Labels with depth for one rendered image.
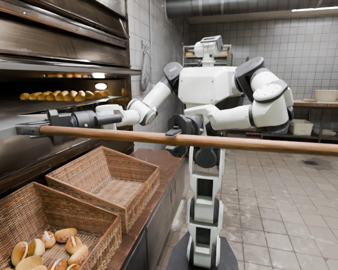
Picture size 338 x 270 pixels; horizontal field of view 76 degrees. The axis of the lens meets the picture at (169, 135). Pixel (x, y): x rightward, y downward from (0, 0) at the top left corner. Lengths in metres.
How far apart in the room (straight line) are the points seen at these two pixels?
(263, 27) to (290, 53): 0.82
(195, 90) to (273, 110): 0.42
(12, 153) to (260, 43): 5.14
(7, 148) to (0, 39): 0.47
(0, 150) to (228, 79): 1.04
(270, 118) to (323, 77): 5.18
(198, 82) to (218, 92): 0.10
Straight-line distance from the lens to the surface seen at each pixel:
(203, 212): 1.26
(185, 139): 0.57
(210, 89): 0.95
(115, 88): 2.28
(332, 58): 5.90
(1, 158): 1.21
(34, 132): 0.80
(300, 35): 5.76
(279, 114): 0.70
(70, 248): 1.17
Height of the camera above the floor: 1.36
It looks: 15 degrees down
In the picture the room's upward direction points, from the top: straight up
